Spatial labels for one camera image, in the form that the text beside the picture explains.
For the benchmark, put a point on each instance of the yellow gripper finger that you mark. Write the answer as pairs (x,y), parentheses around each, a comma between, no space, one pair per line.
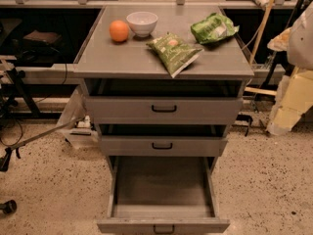
(294,98)

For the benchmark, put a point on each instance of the green jalapeno chip bag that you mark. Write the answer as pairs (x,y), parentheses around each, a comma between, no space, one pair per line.
(174,52)

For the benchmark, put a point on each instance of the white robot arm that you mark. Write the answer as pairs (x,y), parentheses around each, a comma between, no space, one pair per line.
(297,41)

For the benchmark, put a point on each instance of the light green chip bag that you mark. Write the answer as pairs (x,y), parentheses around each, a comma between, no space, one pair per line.
(214,28)

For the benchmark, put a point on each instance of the grey metal drawer cabinet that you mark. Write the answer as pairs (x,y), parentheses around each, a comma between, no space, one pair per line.
(103,59)

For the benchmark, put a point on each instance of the grey bottom drawer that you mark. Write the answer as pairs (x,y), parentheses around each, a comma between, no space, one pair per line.
(162,196)

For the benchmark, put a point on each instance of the grey middle drawer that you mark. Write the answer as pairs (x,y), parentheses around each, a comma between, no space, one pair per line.
(168,140)

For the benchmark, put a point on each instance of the white ceramic bowl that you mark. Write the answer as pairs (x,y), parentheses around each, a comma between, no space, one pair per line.
(142,23)

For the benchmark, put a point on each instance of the orange fruit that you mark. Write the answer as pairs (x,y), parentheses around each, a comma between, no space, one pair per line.
(119,31)

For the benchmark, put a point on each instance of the white power strip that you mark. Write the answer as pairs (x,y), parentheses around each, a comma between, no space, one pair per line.
(85,123)

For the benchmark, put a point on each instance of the black office chair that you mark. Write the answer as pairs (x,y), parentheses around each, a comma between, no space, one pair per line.
(7,26)

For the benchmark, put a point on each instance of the grey tripod leg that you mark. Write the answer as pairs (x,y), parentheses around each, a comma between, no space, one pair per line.
(5,160)

